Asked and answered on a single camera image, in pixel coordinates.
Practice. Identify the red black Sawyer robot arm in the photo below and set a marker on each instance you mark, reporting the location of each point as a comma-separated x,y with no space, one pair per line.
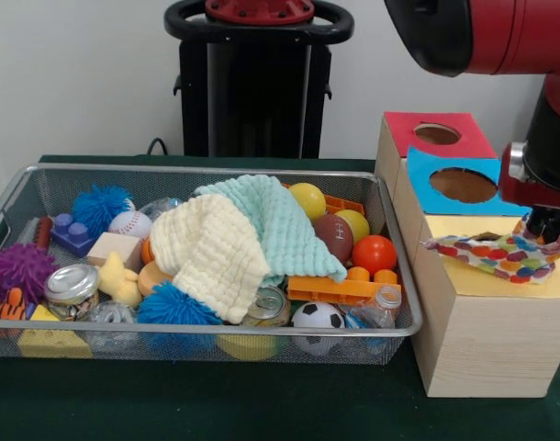
514,37

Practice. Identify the purple spiky ball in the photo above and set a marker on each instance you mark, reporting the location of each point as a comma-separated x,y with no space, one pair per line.
18,271

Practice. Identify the large yellow ball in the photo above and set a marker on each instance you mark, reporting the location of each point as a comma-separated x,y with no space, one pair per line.
312,200

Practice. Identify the small soccer ball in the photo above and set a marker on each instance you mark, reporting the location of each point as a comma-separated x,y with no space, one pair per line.
316,314

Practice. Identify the blue spiky ball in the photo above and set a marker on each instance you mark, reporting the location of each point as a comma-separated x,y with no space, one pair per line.
98,209
170,308

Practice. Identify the orange toy building brick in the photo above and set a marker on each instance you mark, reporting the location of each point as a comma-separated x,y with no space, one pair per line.
335,289

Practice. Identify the cream knitted cloth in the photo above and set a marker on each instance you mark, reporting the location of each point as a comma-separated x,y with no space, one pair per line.
206,248

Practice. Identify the dark green tablecloth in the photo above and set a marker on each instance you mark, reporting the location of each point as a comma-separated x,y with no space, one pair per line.
216,404

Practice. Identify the brown toy football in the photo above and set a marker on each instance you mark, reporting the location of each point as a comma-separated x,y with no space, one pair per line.
332,236

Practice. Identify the wooden box with three holes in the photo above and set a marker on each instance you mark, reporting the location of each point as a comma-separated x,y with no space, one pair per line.
482,349

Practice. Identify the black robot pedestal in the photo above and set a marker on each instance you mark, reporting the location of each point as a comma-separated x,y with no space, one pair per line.
257,92

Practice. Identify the orange ball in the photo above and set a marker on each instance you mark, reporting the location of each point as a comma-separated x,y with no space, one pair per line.
374,255

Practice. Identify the mint green knitted cloth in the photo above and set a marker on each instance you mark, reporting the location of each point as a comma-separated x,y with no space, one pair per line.
284,216

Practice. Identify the metal mesh bin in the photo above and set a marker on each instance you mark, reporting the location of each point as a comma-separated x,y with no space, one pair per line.
353,340

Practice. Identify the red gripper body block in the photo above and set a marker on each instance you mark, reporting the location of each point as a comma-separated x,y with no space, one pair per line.
537,195

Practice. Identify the white cloth with colourful spots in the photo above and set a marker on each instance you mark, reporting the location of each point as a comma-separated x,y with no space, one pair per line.
491,257

